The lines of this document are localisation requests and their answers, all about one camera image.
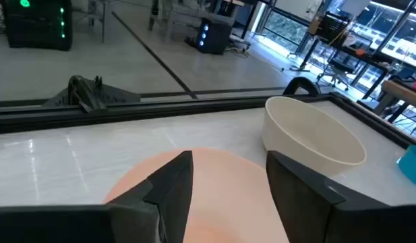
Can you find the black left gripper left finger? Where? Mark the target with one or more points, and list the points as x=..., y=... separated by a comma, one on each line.
x=167, y=202

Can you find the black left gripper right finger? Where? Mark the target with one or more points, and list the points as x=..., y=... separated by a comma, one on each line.
x=302, y=209

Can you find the blue bowl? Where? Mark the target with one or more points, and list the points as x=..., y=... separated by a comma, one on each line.
x=413, y=167

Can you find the pink plate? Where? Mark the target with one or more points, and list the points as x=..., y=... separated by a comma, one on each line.
x=228, y=195

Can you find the cream white bowl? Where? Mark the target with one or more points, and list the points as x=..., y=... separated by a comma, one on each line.
x=295, y=135

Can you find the office chair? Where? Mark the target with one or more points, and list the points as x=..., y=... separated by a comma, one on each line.
x=339, y=67

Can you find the wooden table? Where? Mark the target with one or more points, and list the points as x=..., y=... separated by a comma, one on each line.
x=401, y=91

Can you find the black desk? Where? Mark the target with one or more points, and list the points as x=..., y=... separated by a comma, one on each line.
x=362, y=55

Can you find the orange object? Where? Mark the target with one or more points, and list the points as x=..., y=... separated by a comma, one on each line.
x=360, y=52

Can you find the computer tower with blue lights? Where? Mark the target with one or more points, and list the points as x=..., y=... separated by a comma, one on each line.
x=214, y=37

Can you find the cardboard box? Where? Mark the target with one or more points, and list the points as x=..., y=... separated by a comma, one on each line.
x=315, y=25

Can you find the black crate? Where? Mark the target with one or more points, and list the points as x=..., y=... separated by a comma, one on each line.
x=332, y=27

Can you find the grey desk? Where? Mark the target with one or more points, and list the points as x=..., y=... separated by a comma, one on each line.
x=187, y=15

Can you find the grey stool leg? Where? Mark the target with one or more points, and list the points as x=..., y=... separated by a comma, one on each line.
x=103, y=20

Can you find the computer tower with green lights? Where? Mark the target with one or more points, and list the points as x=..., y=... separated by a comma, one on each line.
x=39, y=27

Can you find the black table frame rail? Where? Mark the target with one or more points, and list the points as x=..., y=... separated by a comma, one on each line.
x=160, y=109

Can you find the black bracket on rail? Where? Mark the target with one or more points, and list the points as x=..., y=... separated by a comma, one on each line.
x=86, y=94

